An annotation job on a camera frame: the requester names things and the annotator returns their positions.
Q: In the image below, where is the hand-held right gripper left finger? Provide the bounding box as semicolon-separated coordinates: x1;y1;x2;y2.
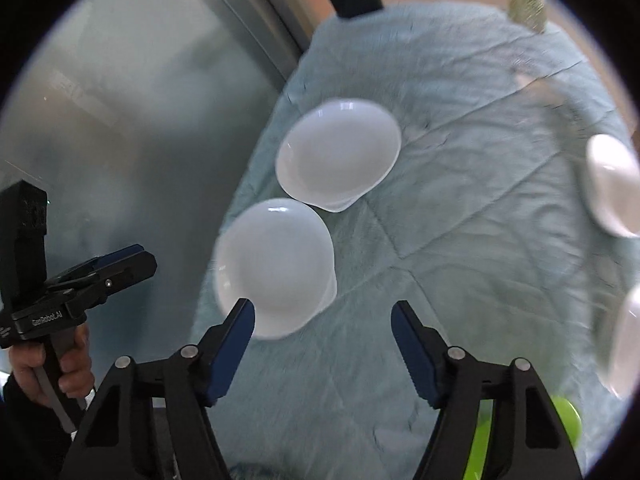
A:
59;298;257;480

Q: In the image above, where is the white bowl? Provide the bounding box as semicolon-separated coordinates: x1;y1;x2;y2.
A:
585;133;640;239
275;100;402;213
606;282;640;401

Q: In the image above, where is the person's left forearm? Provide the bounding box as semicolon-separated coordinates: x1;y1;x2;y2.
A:
0;372;87;480

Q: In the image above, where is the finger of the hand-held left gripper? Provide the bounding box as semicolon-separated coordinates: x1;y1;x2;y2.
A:
64;251;158;312
49;244;146;287

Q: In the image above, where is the teal quilted blanket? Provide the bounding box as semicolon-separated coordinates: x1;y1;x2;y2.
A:
190;0;637;480

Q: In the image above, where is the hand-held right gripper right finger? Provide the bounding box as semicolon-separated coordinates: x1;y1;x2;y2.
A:
391;300;585;480

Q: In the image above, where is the green plastic container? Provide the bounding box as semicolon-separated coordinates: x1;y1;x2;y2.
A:
462;395;584;480

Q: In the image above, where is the person's left hand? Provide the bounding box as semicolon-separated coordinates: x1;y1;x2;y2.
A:
10;323;97;407

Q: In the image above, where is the white plate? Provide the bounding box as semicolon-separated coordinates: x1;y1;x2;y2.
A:
213;198;339;339

